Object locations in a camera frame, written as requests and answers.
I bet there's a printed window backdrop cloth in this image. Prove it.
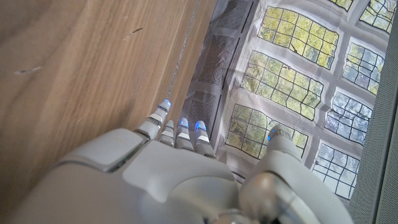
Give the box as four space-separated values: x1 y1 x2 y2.
178 0 398 200

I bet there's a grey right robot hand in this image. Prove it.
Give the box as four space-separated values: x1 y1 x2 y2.
6 98 355 224

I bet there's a grey tape outline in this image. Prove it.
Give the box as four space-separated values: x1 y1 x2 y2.
166 0 201 100

